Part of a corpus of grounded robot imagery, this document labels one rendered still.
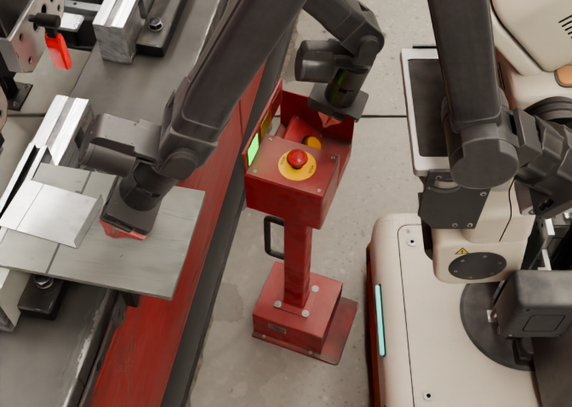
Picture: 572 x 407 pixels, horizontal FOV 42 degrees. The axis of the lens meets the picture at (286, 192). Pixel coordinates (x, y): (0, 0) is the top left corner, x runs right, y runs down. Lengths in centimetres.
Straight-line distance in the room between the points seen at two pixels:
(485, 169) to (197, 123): 33
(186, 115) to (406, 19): 210
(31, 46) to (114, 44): 41
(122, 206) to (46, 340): 29
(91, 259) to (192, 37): 59
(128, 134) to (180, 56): 60
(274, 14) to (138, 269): 49
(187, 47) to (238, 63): 74
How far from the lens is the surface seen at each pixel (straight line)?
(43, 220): 115
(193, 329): 207
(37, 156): 122
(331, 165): 142
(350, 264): 220
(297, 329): 198
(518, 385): 183
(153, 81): 145
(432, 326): 183
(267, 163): 142
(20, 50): 105
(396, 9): 290
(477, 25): 75
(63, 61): 109
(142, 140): 90
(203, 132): 84
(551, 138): 93
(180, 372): 202
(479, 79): 80
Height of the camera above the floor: 193
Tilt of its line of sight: 56 degrees down
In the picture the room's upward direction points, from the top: straight up
